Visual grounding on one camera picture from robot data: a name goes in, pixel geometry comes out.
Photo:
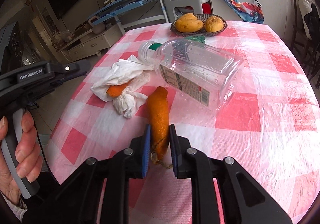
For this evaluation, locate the rough-skinned yellow fruit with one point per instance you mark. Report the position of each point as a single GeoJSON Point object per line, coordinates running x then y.
{"type": "Point", "coordinates": [213, 24]}

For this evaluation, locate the clear plastic bags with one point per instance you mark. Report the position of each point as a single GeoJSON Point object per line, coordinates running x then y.
{"type": "Point", "coordinates": [63, 39]}

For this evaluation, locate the pale pink kettlebell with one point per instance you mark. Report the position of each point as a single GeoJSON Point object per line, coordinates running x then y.
{"type": "Point", "coordinates": [97, 27]}

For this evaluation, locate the small orange peel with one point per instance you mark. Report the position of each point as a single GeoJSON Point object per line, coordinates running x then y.
{"type": "Point", "coordinates": [116, 90]}

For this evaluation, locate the cream television cabinet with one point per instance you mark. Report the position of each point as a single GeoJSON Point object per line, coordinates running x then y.
{"type": "Point", "coordinates": [82, 44]}

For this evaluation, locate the white tissue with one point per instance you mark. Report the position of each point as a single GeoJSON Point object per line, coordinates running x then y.
{"type": "Point", "coordinates": [120, 74]}

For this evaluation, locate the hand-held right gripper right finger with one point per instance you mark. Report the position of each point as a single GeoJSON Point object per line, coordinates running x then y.
{"type": "Point", "coordinates": [175, 161]}

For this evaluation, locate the white plastic stool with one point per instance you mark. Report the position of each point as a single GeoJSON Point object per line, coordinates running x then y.
{"type": "Point", "coordinates": [185, 1]}

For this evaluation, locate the blue study desk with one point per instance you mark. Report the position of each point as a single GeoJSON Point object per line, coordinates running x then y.
{"type": "Point", "coordinates": [117, 6]}

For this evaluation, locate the clear plastic bottle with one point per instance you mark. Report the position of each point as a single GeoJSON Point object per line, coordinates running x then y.
{"type": "Point", "coordinates": [200, 69]}

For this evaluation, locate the white storage cabinet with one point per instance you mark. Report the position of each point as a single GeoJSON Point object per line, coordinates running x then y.
{"type": "Point", "coordinates": [272, 1]}

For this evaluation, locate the long orange peel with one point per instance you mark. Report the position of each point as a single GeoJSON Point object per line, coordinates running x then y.
{"type": "Point", "coordinates": [158, 114]}

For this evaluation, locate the red box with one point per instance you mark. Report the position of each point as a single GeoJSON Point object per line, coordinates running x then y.
{"type": "Point", "coordinates": [206, 8]}

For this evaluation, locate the person's left forearm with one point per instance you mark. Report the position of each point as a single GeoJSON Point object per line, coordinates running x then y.
{"type": "Point", "coordinates": [10, 210]}

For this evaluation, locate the white stuffed sack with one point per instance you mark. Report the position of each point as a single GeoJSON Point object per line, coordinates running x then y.
{"type": "Point", "coordinates": [306, 11]}

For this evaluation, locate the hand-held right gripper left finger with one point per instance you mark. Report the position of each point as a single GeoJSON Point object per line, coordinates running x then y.
{"type": "Point", "coordinates": [146, 156]}

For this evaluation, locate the glass fruit bowl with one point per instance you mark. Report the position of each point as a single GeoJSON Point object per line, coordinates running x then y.
{"type": "Point", "coordinates": [201, 33]}

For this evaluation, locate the person's left hand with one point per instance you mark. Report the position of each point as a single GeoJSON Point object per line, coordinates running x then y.
{"type": "Point", "coordinates": [27, 149]}

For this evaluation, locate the green plush toy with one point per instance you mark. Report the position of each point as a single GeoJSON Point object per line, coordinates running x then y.
{"type": "Point", "coordinates": [197, 38]}

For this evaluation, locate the large yellow mango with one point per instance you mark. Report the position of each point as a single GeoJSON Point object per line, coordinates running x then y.
{"type": "Point", "coordinates": [187, 26]}

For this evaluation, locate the dark wooden chair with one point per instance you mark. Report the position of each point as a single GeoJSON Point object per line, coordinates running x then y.
{"type": "Point", "coordinates": [298, 39]}

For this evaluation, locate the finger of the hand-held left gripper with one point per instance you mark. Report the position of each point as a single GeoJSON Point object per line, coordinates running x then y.
{"type": "Point", "coordinates": [75, 67]}

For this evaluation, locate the yellow mango dark tip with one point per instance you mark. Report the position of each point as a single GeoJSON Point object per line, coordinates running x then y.
{"type": "Point", "coordinates": [188, 16]}

